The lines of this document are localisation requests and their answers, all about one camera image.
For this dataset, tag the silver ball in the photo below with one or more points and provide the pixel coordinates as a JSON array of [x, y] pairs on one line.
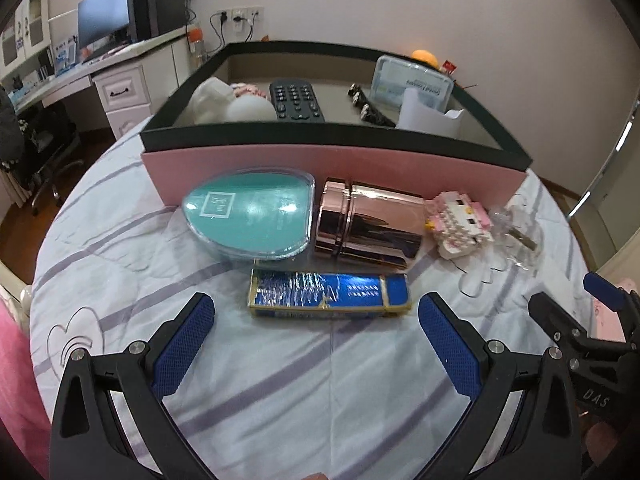
[[250, 109]]

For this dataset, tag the bottle with orange cap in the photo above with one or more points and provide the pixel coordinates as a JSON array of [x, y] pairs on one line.
[[197, 47]]

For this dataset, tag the white hutch cabinet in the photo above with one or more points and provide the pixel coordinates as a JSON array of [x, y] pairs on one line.
[[25, 25]]

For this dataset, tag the white door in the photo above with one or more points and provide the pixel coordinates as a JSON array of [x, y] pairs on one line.
[[627, 130]]

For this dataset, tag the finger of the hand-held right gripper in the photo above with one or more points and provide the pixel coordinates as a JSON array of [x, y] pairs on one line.
[[607, 287], [550, 312]]

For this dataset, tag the pink box with dark rim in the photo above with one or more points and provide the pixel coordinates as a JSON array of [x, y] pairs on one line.
[[300, 165]]

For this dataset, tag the pink white block toy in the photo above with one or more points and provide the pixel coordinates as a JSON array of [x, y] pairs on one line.
[[457, 224]]

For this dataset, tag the black office chair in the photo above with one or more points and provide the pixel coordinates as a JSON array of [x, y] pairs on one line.
[[35, 150]]

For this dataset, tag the white plastic bag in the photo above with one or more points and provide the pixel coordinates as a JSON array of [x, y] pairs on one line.
[[210, 101]]

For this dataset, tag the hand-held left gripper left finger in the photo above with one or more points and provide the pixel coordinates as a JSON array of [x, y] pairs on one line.
[[182, 345]]

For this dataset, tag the white wall socket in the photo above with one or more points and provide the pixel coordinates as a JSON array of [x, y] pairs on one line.
[[240, 14]]

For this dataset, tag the rose gold cylinder container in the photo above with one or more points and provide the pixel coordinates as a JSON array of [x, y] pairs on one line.
[[370, 222]]

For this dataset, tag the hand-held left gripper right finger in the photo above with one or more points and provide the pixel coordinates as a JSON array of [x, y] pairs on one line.
[[445, 345]]

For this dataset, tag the pale blue wipes packet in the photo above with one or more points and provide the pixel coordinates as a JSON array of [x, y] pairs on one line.
[[412, 80]]

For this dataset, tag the black computer monitor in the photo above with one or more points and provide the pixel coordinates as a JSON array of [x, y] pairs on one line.
[[105, 12]]

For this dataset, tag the white bed footboard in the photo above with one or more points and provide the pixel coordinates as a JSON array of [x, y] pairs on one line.
[[17, 295]]

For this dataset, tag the blue foil packet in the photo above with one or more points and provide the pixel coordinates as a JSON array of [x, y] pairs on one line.
[[325, 292]]

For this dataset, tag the person's left hand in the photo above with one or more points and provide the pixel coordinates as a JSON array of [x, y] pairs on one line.
[[317, 477]]

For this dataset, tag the black remote control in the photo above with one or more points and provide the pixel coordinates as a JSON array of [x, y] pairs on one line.
[[296, 100]]

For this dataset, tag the pink patterned toy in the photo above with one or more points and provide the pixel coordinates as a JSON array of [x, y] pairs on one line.
[[247, 91]]

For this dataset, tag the white curled paper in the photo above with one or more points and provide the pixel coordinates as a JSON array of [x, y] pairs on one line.
[[425, 115]]

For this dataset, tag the pink blanket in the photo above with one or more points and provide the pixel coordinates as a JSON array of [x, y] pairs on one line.
[[20, 385]]

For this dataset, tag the black computer tower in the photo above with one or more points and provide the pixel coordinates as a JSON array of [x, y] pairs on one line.
[[157, 2]]

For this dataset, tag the white desk with drawers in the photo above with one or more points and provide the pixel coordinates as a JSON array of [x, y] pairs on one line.
[[125, 85]]

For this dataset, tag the clear plastic bag with key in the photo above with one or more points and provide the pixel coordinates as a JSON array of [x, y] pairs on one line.
[[517, 235]]

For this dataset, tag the teal case with clear cover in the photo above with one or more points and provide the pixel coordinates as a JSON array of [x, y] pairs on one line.
[[250, 212]]

